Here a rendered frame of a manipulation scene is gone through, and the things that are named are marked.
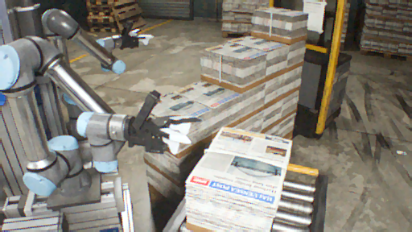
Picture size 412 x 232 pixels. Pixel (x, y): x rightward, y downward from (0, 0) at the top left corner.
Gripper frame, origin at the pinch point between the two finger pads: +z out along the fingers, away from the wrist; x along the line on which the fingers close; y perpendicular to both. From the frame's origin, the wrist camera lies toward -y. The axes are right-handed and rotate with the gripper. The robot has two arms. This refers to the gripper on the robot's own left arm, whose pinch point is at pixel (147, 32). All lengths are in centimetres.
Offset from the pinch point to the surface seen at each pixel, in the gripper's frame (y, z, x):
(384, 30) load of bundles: 65, 557, -5
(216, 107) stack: 35, 16, 51
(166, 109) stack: 37, -9, 34
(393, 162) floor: 105, 181, 146
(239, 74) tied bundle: 21, 41, 45
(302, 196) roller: 27, -9, 128
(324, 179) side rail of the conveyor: 26, 7, 130
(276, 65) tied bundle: 24, 83, 45
